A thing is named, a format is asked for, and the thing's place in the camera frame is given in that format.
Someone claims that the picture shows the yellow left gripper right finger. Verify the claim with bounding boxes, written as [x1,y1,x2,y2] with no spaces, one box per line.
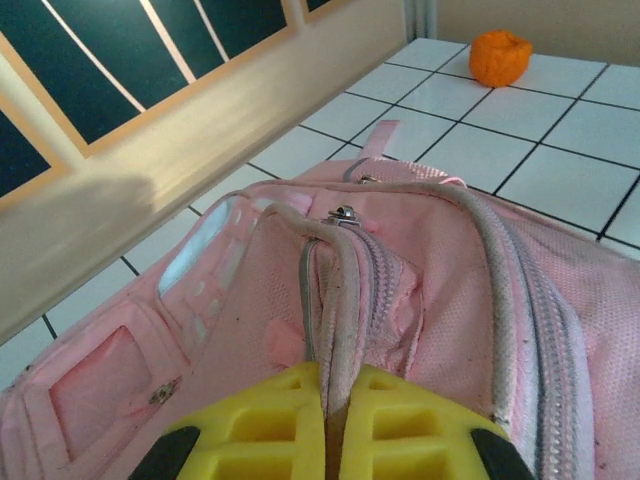
[343,363,539,480]

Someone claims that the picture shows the aluminium corner post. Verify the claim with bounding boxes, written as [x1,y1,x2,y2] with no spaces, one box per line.
[407,0,439,44]

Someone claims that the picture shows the pink backpack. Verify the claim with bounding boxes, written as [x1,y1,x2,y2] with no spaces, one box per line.
[0,118,640,480]

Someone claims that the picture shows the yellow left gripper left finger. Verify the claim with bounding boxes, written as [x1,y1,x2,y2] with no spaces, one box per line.
[130,361,327,480]

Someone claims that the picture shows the orange tangerine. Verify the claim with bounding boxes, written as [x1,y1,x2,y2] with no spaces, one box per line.
[468,29,534,89]

